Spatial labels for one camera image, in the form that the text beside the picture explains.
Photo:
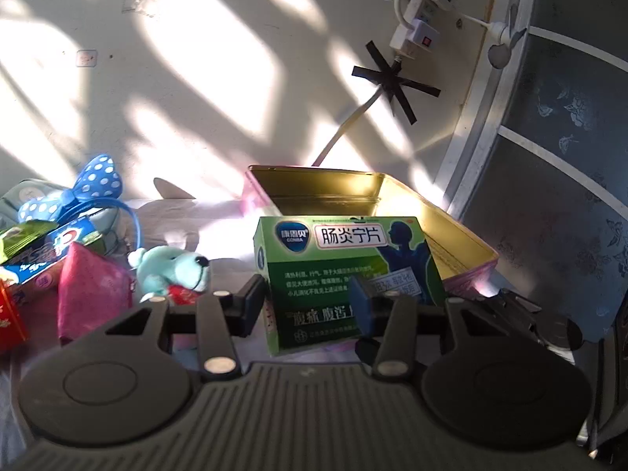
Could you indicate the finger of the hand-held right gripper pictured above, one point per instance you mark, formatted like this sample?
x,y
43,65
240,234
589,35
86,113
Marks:
x,y
515,306

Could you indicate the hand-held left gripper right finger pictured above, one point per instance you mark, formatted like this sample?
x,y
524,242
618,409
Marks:
x,y
363,309

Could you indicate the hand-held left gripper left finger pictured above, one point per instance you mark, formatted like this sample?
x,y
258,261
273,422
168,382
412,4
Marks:
x,y
252,304

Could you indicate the green medicine box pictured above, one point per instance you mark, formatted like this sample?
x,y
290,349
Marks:
x,y
319,265

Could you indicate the teal plush dog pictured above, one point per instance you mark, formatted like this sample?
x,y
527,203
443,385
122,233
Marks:
x,y
167,265

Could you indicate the pink biscuit tin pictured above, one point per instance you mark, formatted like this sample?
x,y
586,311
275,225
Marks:
x,y
319,186

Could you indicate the pink textured wallet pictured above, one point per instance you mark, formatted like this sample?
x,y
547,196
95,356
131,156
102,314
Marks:
x,y
88,294

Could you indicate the blue polka dot headband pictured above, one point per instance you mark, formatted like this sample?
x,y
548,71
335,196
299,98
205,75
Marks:
x,y
93,181

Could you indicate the blue green toothpaste box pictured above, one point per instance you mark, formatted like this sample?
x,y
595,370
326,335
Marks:
x,y
59,245

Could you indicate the green snack packet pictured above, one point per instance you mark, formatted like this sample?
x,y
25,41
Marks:
x,y
19,238

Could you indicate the red box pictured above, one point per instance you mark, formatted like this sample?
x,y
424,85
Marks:
x,y
10,319

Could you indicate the light blue zip pouch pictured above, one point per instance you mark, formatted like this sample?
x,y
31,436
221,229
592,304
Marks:
x,y
24,194

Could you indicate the grey glass door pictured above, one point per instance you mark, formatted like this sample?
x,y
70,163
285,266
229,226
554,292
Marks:
x,y
564,157

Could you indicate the black tape cross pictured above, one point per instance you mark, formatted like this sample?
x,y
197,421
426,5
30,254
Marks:
x,y
387,78

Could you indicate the white round fixture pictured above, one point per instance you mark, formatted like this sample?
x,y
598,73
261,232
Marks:
x,y
498,54

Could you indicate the white power strip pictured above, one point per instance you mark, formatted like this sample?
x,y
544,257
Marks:
x,y
422,29

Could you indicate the small wall sticker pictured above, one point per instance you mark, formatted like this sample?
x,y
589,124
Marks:
x,y
87,58

